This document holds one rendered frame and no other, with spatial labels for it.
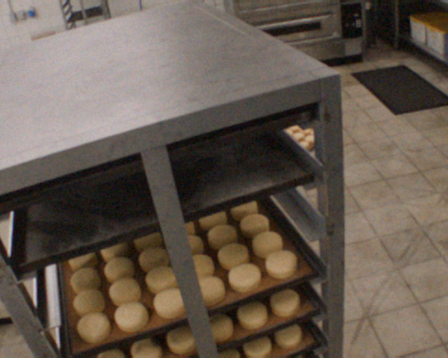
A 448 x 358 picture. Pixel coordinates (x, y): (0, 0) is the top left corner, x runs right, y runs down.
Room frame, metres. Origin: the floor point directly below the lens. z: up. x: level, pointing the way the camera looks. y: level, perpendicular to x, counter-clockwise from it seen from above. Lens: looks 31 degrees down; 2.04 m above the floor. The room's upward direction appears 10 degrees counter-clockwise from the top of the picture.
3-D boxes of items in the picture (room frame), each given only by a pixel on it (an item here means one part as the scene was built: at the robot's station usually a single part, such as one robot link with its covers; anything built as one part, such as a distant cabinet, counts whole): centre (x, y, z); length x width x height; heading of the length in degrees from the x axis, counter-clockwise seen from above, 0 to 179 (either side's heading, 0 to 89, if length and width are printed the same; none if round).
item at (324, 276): (0.85, -0.03, 1.50); 0.64 x 0.03 x 0.03; 14
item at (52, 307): (0.75, 0.35, 1.59); 0.64 x 0.03 x 0.03; 14
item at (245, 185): (0.79, 0.16, 1.68); 0.60 x 0.40 x 0.02; 14
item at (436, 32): (4.89, -2.70, 0.36); 0.47 x 0.38 x 0.26; 93
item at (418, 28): (5.29, -2.67, 0.36); 0.47 x 0.39 x 0.26; 92
